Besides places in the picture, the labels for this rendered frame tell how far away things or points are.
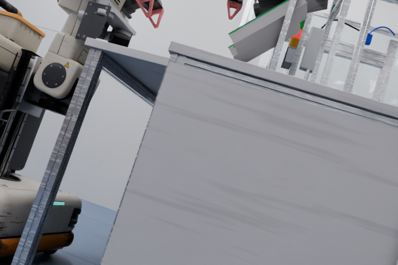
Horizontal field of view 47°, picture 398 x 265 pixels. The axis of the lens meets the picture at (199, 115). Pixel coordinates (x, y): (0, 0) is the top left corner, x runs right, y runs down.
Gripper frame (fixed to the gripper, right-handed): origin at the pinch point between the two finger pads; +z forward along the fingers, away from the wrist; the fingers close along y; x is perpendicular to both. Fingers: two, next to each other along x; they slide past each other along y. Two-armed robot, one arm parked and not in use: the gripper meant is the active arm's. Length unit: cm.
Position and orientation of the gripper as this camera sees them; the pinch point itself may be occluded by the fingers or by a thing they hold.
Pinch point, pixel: (230, 17)
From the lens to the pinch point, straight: 207.5
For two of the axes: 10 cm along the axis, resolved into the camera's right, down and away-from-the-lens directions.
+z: -2.8, 9.5, -1.4
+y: 0.7, 1.6, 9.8
